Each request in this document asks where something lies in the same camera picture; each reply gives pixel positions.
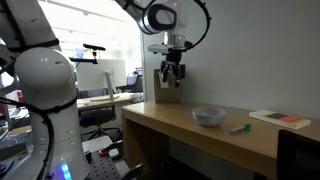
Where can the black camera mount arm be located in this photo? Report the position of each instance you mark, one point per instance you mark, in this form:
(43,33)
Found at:
(83,60)

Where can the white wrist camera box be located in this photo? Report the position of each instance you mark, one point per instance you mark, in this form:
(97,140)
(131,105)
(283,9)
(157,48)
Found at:
(159,49)

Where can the black office chair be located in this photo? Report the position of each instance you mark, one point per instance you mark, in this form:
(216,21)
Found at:
(97,118)

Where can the white computer monitor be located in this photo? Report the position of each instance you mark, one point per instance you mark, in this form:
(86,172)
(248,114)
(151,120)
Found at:
(96,75)

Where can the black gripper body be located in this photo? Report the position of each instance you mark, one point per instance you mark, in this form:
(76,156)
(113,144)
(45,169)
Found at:
(174,59)

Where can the light wooden office desk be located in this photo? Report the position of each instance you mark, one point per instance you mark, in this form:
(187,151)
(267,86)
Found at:
(100,103)

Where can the black perforated breadboard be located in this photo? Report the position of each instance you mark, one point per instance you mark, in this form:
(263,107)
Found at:
(104,168)

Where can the white book with coloured cover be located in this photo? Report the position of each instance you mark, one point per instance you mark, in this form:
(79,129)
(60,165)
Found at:
(279,119)

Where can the black camera bar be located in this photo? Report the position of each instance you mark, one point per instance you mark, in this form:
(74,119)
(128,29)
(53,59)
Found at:
(94,47)

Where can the brown paper bag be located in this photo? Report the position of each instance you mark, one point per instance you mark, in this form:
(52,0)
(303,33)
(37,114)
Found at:
(168,95)

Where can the black chair back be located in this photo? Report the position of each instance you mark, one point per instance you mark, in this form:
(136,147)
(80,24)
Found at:
(298,156)

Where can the green capped white marker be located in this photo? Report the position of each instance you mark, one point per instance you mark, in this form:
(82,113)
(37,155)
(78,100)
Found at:
(239,128)

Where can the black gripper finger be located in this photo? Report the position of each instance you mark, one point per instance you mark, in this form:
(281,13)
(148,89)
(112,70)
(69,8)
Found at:
(179,75)
(164,74)

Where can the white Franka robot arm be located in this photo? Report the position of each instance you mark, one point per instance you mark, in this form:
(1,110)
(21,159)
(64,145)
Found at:
(46,76)

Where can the white bowl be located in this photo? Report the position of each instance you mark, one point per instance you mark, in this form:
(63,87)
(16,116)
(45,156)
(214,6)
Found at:
(209,116)

